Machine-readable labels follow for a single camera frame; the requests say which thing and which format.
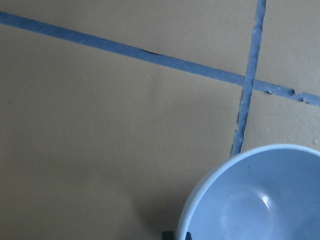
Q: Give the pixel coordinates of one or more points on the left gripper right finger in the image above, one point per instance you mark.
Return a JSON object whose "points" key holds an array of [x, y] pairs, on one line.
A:
{"points": [[188, 236]]}

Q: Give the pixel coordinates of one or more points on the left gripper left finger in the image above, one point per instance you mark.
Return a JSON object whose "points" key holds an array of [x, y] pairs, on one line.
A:
{"points": [[168, 235]]}

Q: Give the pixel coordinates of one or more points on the blue bowl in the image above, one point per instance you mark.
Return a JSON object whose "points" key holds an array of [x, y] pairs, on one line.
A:
{"points": [[270, 192]]}

